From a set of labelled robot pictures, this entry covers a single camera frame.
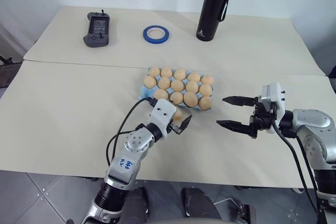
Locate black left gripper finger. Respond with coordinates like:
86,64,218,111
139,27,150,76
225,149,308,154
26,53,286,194
179,115,193,131

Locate black table foot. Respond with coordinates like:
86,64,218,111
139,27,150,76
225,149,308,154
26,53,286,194
235,185,302,193

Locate dark equipment base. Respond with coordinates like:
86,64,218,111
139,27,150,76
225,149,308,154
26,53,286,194
0,55,23,88

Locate dark rounded shape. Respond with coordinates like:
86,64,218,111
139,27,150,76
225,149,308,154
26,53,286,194
181,187,224,221
123,186,150,224

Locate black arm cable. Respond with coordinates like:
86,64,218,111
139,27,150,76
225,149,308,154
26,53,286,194
106,97,158,168
270,113,325,224

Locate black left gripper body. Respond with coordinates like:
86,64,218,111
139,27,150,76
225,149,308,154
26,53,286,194
167,121,184,135

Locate rusty metal bar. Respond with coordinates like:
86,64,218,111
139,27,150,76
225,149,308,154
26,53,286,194
237,202,257,224

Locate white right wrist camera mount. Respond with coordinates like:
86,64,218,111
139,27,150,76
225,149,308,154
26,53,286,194
258,81,287,133

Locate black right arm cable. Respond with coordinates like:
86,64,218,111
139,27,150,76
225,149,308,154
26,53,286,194
270,113,325,224

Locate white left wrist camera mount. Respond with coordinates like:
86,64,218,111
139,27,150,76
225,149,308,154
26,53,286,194
149,99,178,140

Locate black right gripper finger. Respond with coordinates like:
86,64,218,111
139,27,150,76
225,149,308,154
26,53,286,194
222,95,257,108
216,120,253,137

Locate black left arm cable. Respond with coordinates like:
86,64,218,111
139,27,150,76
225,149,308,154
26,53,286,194
106,97,158,168

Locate blue tape roll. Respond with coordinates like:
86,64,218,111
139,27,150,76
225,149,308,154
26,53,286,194
143,25,171,44

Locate black thermos bottle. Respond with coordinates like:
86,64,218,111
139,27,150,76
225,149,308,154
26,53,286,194
195,0,235,42

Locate white floor cable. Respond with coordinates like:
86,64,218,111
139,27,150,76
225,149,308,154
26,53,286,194
214,197,242,206

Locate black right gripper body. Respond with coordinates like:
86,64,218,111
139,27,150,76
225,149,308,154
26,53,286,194
248,97,279,140

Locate grey handheld controller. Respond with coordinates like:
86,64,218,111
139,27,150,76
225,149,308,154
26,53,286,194
83,9,110,48

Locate blue egg tray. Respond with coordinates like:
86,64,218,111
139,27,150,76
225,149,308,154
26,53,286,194
139,66,215,111

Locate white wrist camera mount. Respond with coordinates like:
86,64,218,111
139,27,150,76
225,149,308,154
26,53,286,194
258,81,287,133
149,99,178,140

